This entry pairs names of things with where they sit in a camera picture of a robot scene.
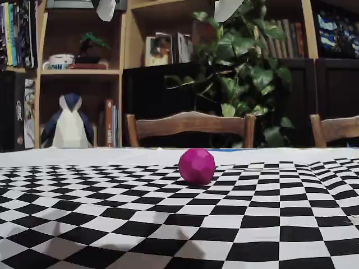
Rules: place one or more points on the yellow green book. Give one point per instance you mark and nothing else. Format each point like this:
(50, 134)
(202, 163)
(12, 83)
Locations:
(11, 36)

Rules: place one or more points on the pink faceted ball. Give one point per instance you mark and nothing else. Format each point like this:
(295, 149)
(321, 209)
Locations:
(197, 166)

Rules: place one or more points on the blue starry painting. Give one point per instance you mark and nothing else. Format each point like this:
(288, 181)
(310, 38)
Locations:
(340, 33)

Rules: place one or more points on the white illustrated game box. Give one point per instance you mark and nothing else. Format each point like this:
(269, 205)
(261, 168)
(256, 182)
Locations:
(30, 117)

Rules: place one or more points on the plain black cabinet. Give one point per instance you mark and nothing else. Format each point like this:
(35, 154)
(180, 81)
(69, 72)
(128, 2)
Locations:
(146, 92)

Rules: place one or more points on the green bonsai model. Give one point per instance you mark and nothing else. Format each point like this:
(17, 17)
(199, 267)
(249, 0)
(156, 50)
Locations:
(94, 45)

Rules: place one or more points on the white photo card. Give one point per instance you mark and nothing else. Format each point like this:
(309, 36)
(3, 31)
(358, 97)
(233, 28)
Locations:
(185, 48)

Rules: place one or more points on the reddish flat tray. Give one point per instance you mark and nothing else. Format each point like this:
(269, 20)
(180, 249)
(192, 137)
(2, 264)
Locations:
(89, 66)

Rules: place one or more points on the white mug with face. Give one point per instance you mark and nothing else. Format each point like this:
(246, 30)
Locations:
(58, 62)

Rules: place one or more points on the dark framed screen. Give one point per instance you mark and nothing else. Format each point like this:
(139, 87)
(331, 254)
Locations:
(70, 4)

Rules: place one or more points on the black tall book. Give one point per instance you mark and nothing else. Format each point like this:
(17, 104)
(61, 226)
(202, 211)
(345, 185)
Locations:
(32, 33)

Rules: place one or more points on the dark cabinet with doors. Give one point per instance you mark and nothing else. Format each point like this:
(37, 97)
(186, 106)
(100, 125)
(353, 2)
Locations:
(331, 92)

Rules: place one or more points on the blue white paper penguin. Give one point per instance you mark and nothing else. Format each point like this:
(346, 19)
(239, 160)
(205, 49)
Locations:
(68, 126)

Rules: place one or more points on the wood framed photo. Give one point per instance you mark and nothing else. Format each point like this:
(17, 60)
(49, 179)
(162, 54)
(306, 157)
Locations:
(157, 53)

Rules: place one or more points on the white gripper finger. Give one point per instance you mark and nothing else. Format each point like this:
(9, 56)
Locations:
(106, 8)
(227, 9)

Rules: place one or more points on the black white checkerboard sheet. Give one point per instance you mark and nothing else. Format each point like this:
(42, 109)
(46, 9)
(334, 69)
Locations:
(179, 224)

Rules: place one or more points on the thin blue book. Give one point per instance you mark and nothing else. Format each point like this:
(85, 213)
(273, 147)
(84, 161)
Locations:
(116, 129)

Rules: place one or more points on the black game box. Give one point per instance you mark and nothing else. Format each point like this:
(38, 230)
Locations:
(12, 112)

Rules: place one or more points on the reddish brown hardcover book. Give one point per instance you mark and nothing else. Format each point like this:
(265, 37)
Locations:
(300, 42)

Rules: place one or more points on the orange book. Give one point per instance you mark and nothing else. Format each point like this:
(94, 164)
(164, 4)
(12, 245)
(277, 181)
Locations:
(109, 126)

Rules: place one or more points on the brown wooden chair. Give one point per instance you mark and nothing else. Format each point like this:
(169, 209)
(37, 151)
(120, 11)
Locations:
(339, 130)
(190, 124)

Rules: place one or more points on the green leafy pothos plant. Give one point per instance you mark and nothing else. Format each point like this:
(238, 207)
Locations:
(238, 56)

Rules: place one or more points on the dark red plant pot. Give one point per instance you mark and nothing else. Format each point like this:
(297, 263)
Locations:
(204, 30)

